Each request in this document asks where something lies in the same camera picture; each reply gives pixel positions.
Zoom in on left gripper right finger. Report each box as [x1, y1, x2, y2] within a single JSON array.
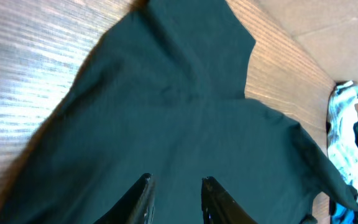
[[201, 177, 257, 224]]

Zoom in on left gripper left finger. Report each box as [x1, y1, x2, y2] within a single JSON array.
[[94, 173, 155, 224]]

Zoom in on black t-shirt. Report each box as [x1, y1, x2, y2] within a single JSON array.
[[0, 0, 358, 223]]

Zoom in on royal blue garment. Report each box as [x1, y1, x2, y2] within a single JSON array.
[[331, 203, 357, 224]]

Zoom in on light blue denim jeans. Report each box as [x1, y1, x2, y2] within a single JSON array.
[[327, 81, 358, 193]]

